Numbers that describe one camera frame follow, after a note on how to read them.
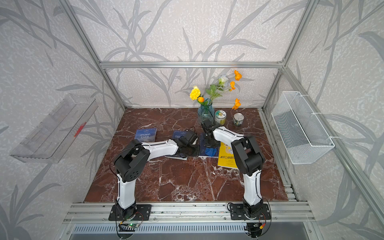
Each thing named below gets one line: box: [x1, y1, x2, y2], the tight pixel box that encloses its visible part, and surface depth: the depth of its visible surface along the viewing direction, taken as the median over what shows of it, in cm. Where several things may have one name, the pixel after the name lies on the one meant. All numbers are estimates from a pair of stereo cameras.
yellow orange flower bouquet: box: [189, 70, 242, 110], surface depth 95 cm
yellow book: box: [217, 141, 238, 169], surface depth 93 cm
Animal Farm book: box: [134, 128, 158, 143], surface depth 105 cm
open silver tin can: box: [233, 112, 245, 126], surface depth 110 cm
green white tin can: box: [214, 109, 227, 126], surface depth 107 cm
